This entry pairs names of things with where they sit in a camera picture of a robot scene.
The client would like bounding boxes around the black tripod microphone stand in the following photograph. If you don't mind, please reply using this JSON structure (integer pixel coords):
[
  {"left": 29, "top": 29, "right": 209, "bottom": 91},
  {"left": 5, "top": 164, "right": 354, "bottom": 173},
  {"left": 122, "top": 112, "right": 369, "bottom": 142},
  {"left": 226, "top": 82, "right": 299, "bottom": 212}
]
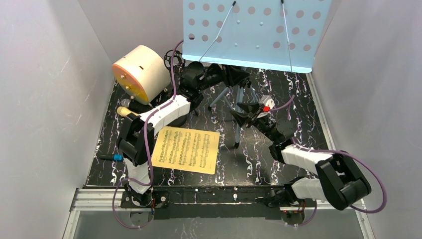
[{"left": 164, "top": 49, "right": 200, "bottom": 117}]

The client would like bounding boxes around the yellow sheet music page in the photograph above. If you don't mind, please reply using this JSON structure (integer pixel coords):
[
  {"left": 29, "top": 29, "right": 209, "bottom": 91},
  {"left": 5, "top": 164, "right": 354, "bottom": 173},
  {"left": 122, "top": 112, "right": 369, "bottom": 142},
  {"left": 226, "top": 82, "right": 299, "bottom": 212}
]
[{"left": 152, "top": 126, "right": 220, "bottom": 175}]

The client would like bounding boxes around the blue music stand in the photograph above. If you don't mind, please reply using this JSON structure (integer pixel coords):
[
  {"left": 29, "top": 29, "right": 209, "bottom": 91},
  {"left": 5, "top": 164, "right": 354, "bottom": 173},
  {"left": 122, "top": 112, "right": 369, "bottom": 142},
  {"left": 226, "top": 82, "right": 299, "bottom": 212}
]
[{"left": 182, "top": 0, "right": 333, "bottom": 149}]

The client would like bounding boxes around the black round microphone stand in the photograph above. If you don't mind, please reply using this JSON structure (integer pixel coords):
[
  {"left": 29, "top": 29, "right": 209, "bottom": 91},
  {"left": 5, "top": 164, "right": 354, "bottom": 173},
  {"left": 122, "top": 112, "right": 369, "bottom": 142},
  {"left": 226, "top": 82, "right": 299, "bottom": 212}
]
[{"left": 167, "top": 115, "right": 187, "bottom": 127}]

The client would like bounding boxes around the beige microphone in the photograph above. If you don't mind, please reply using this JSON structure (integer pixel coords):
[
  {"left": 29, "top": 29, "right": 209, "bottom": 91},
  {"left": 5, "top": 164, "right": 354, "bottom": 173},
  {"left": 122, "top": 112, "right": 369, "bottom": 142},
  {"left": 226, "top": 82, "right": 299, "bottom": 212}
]
[{"left": 116, "top": 107, "right": 139, "bottom": 117}]

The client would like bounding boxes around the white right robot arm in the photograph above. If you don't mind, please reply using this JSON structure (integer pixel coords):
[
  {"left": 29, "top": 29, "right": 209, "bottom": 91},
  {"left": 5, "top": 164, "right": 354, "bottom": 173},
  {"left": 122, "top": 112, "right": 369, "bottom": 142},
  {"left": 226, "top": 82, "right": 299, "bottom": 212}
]
[{"left": 230, "top": 103, "right": 372, "bottom": 210}]

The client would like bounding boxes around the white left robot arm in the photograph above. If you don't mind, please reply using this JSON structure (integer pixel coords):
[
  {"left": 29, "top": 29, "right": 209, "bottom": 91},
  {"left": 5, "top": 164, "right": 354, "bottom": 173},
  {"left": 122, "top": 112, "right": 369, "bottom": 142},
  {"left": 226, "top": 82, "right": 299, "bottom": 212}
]
[{"left": 110, "top": 62, "right": 250, "bottom": 207}]

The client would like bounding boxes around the white and orange drum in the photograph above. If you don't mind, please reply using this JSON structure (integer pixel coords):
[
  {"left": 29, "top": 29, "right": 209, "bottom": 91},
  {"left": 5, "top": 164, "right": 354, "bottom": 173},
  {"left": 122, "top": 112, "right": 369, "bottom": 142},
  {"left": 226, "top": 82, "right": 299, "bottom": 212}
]
[{"left": 111, "top": 45, "right": 171, "bottom": 105}]

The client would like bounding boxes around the black and blue marker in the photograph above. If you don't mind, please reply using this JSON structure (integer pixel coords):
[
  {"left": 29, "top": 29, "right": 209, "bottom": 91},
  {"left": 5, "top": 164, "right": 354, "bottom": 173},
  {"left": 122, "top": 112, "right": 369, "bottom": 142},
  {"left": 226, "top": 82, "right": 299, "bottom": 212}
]
[{"left": 97, "top": 154, "right": 124, "bottom": 161}]

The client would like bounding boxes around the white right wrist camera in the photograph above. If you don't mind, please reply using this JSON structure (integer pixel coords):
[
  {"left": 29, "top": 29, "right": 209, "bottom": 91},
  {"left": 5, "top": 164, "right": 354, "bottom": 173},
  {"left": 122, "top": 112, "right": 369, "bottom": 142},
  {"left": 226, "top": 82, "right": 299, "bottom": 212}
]
[{"left": 258, "top": 95, "right": 275, "bottom": 118}]

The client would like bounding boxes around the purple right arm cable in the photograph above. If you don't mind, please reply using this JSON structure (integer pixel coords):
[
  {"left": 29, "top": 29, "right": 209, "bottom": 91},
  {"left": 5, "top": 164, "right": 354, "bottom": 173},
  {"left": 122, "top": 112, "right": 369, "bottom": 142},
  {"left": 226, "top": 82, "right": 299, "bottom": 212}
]
[{"left": 268, "top": 95, "right": 388, "bottom": 227}]

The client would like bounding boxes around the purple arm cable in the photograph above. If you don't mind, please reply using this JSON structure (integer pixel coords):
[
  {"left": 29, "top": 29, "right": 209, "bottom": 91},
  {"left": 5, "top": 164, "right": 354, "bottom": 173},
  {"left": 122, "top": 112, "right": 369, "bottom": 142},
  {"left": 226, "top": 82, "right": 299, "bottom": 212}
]
[
  {"left": 111, "top": 39, "right": 185, "bottom": 230},
  {"left": 268, "top": 95, "right": 388, "bottom": 227}
]

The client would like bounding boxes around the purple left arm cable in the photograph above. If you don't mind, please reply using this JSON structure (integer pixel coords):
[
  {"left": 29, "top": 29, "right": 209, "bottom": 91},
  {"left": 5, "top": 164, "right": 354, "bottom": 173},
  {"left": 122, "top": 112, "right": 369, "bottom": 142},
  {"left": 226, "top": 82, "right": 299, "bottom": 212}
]
[{"left": 111, "top": 39, "right": 185, "bottom": 230}]

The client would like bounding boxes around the aluminium frame rail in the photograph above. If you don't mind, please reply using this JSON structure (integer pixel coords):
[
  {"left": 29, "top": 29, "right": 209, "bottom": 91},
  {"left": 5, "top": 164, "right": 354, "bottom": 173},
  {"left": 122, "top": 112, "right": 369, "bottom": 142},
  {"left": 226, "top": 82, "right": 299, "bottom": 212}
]
[{"left": 63, "top": 186, "right": 374, "bottom": 239}]

